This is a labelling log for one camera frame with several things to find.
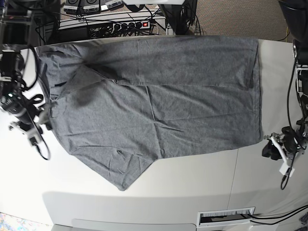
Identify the table cable grommet slot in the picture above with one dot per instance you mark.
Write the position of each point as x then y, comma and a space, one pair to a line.
224, 217

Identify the black foot pedal left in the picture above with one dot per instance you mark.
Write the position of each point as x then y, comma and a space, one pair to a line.
71, 5

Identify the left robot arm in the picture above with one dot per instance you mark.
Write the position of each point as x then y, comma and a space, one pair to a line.
295, 13

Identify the grey T-shirt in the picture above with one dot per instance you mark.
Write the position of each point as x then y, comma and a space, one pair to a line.
119, 107

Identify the black foot pedal middle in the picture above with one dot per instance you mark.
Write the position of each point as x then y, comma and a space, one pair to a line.
91, 6

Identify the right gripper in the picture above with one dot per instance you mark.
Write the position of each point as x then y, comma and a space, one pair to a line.
22, 108

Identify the black foot pedal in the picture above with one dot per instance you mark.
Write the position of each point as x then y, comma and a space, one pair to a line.
110, 4
71, 5
91, 6

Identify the black power strip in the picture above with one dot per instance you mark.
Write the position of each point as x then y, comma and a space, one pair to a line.
121, 27

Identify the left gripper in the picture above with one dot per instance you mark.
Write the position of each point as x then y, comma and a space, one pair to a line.
293, 145

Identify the black foot pedal right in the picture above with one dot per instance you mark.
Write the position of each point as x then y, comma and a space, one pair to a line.
110, 4

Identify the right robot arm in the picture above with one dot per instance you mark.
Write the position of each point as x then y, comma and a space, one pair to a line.
16, 22

